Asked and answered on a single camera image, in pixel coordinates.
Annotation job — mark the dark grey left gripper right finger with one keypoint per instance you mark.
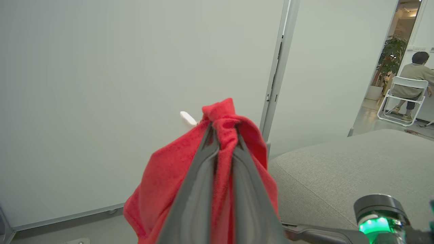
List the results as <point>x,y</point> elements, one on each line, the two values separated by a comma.
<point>252,210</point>

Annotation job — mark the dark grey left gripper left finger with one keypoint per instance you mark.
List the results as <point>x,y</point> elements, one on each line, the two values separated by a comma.
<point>193,203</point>

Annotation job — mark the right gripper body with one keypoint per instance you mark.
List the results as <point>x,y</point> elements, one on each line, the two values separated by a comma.
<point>379,206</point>

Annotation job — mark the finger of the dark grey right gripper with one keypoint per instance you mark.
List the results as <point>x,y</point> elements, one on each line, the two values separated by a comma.
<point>325,235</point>

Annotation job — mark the red fleece garment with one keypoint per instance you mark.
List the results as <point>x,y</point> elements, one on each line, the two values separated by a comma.
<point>166,179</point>

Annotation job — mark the grey fabric sofa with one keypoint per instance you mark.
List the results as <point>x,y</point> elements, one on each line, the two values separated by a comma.
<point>339,169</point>

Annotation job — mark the white plant pot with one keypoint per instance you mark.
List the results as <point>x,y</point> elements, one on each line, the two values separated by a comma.
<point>374,92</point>

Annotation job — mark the white folding chair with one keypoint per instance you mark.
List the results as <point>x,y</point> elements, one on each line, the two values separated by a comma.
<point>408,82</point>

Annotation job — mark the seated person in beige top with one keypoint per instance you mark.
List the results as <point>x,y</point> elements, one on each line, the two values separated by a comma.
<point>415,73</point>

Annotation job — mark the green potted plant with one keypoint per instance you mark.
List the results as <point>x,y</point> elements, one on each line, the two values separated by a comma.
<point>393,54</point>

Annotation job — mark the grey partition bottom rail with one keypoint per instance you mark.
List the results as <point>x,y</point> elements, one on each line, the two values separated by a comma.
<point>67,217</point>

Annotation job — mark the grey partition post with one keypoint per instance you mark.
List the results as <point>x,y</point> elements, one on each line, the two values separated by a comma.
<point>276,61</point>
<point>286,61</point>

